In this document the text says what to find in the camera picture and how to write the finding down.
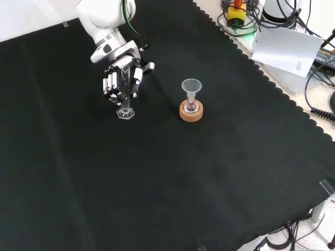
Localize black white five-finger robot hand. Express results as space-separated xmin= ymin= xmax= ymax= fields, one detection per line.
xmin=90 ymin=40 xmax=155 ymax=106

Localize clear graduated cylinder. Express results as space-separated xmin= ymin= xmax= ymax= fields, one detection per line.
xmin=116 ymin=65 xmax=136 ymax=120

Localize clear plastic funnel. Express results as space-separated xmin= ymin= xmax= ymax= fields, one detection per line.
xmin=181 ymin=78 xmax=203 ymax=103

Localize small round-bottom glass flask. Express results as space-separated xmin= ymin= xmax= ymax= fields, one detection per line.
xmin=183 ymin=95 xmax=199 ymax=115

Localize black bench cloth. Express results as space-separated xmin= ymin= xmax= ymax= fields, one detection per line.
xmin=0 ymin=0 xmax=335 ymax=251

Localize yellow stop button box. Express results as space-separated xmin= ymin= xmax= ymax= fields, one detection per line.
xmin=226 ymin=0 xmax=248 ymax=27

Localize white paper sheet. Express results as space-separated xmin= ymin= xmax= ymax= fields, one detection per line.
xmin=251 ymin=26 xmax=325 ymax=78

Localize pale white board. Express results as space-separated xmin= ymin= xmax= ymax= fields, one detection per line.
xmin=251 ymin=33 xmax=323 ymax=95

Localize black power adapter yellow label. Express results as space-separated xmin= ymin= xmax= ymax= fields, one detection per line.
xmin=312 ymin=47 xmax=335 ymax=68

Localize white small box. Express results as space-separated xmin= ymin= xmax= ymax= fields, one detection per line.
xmin=311 ymin=198 xmax=335 ymax=223

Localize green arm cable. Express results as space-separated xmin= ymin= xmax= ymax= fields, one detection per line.
xmin=122 ymin=0 xmax=151 ymax=52

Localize cork ring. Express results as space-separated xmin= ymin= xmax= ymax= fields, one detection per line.
xmin=179 ymin=100 xmax=204 ymax=123

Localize black cable loop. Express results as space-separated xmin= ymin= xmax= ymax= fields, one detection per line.
xmin=216 ymin=0 xmax=263 ymax=37

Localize black coiled cable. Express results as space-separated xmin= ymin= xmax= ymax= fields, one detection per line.
xmin=304 ymin=65 xmax=335 ymax=120

